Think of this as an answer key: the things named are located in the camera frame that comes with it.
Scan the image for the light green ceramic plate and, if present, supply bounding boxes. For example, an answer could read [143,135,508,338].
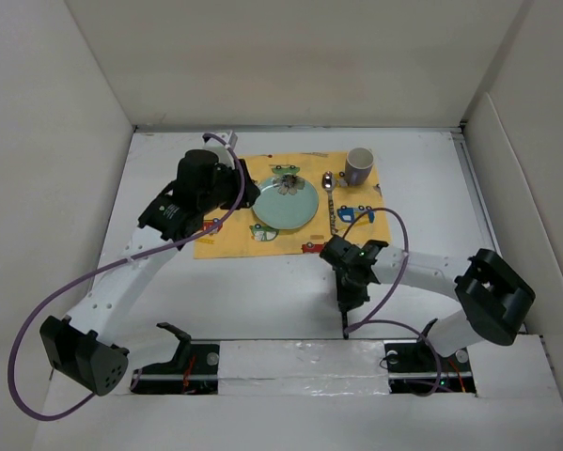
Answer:
[252,174,319,230]

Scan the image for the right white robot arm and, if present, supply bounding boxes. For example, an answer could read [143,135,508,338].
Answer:
[320,236,536,370]

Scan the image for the metal spoon patterned handle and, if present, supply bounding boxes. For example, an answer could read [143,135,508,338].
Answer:
[321,171,337,235]

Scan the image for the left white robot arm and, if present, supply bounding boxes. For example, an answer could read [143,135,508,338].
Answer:
[39,131,259,397]

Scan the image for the purple ceramic mug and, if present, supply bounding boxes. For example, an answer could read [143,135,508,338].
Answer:
[344,148,374,186]

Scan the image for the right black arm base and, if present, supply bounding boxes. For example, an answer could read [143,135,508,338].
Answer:
[376,319,477,397]

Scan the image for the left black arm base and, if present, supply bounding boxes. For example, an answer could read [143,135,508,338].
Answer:
[130,322,220,396]

